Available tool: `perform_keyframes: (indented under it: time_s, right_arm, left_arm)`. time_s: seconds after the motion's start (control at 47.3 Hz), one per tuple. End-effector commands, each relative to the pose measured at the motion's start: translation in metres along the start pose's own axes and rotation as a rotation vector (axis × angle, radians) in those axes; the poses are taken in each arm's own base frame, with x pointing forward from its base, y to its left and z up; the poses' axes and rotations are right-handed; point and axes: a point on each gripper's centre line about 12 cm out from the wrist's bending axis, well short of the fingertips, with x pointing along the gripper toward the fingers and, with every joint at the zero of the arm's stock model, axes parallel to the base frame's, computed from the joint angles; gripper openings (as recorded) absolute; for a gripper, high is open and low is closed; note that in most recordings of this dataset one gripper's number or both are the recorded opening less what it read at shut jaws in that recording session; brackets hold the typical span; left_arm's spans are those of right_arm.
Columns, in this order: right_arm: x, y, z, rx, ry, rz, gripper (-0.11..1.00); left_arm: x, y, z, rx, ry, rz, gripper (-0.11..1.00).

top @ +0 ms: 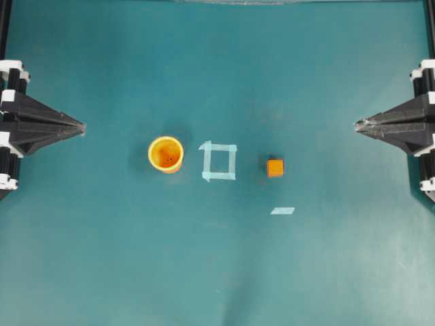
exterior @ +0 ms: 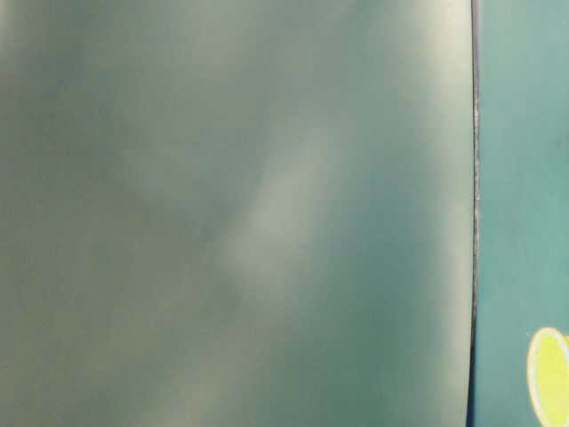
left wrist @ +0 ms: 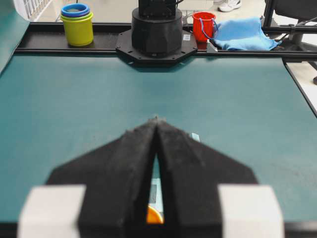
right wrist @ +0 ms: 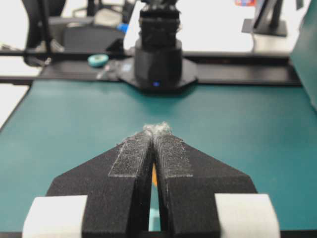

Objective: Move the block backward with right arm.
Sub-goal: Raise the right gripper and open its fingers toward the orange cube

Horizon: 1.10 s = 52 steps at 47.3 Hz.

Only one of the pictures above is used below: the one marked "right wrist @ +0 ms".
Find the black aluminium rail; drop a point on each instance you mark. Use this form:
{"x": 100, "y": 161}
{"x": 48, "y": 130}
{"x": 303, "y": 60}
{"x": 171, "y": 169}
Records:
{"x": 261, "y": 71}

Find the black office chair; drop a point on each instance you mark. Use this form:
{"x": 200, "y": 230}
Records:
{"x": 51, "y": 33}

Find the teal side panel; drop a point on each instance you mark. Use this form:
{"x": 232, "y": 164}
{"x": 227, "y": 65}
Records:
{"x": 304, "y": 55}

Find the orange block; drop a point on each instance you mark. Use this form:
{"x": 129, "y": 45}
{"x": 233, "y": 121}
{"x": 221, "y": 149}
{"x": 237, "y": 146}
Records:
{"x": 154, "y": 176}

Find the teal tape roll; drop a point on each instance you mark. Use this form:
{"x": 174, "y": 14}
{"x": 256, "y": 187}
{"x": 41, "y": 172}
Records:
{"x": 98, "y": 60}

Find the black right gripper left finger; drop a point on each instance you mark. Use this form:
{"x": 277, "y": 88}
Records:
{"x": 108, "y": 196}

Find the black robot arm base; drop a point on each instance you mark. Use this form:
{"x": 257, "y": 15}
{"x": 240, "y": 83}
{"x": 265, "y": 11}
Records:
{"x": 158, "y": 65}

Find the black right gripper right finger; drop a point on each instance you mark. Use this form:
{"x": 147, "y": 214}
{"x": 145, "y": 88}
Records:
{"x": 202, "y": 197}

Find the black monitor stand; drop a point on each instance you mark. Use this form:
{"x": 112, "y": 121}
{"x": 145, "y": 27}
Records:
{"x": 266, "y": 20}

